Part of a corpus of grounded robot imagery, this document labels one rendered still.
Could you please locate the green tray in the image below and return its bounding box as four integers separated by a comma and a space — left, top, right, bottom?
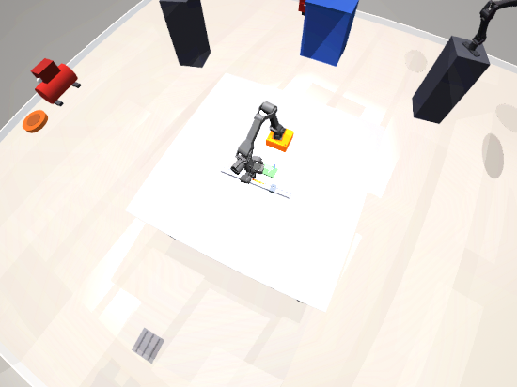
262, 163, 278, 178

